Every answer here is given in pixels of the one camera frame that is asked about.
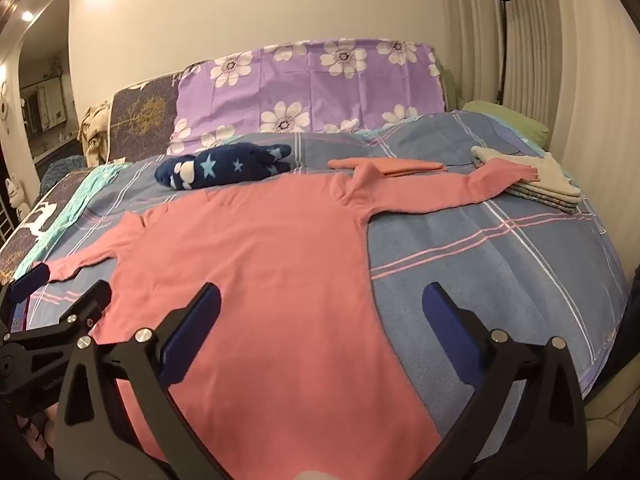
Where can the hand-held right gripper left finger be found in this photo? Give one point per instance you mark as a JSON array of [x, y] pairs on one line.
[[192, 330]]

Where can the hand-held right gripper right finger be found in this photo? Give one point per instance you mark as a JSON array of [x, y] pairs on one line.
[[450, 330]]

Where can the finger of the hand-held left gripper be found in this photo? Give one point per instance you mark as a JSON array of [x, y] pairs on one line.
[[31, 278], [87, 305]]

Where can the pink long-sleeve shirt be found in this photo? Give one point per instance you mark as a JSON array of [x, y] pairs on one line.
[[260, 270]]

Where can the dark deer print cloth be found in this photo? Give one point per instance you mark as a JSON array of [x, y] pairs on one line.
[[35, 220]]

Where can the blue plaid blanket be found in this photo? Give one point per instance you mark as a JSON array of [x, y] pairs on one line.
[[475, 270]]

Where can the white cat figurine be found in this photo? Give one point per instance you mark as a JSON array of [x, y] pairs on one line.
[[14, 195]]

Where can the teal cloth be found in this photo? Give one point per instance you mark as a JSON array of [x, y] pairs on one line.
[[85, 190]]

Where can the blue knitted cloth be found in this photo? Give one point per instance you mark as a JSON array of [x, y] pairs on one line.
[[62, 170]]

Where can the beige cloth bundle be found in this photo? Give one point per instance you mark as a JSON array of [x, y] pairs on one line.
[[95, 130]]

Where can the navy star print plush toy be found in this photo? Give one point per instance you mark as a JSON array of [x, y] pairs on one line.
[[225, 165]]

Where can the folded salmon pink cloth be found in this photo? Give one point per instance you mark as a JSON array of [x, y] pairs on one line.
[[390, 165]]

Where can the beige folded garment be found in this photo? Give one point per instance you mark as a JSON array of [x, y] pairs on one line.
[[545, 172]]

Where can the dark tree print cover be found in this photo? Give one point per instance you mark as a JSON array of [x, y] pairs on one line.
[[145, 120]]

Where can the green pillow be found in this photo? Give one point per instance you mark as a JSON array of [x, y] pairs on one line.
[[505, 120]]

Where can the purple floral pillow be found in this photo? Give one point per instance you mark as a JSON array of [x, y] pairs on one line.
[[310, 85]]

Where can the white pleated curtain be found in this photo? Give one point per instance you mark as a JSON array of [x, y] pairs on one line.
[[550, 60]]

